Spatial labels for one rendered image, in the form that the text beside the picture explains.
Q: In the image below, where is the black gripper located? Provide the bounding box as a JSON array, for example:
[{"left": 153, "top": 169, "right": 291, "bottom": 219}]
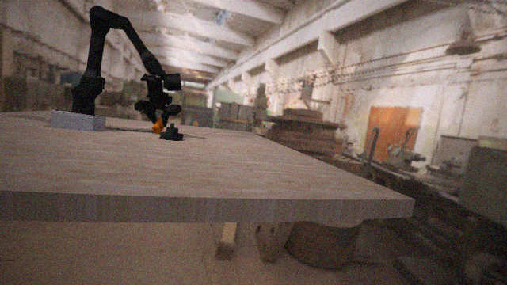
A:
[{"left": 134, "top": 91, "right": 182, "bottom": 127}]

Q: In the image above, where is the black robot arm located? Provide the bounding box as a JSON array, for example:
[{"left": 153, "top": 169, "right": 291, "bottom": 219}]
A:
[{"left": 71, "top": 6, "right": 181, "bottom": 116}]

